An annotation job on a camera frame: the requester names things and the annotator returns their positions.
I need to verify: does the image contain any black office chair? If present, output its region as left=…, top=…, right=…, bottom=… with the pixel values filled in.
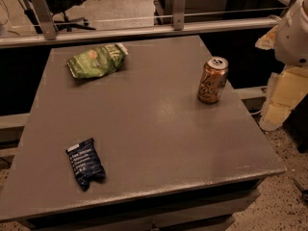
left=23, top=0, right=96, bottom=35

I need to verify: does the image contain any dark tool on floor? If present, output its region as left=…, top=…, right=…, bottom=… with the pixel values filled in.
left=294, top=179, right=308, bottom=202

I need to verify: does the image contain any orange soda can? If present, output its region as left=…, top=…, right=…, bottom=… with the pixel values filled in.
left=197, top=56, right=228, bottom=104

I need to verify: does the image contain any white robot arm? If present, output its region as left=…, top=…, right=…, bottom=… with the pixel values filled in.
left=255, top=0, right=308, bottom=131

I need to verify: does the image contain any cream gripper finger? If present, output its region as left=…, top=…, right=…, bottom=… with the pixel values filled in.
left=259, top=65, right=308, bottom=131
left=255, top=26, right=278, bottom=50

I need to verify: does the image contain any metal guard rail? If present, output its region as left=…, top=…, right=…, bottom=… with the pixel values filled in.
left=0, top=0, right=308, bottom=49

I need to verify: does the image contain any green jalapeno chip bag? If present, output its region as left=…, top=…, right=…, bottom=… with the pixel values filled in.
left=67, top=43, right=128, bottom=79

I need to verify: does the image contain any dark blue snack packet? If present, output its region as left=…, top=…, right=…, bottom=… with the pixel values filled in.
left=65, top=138, right=106, bottom=191

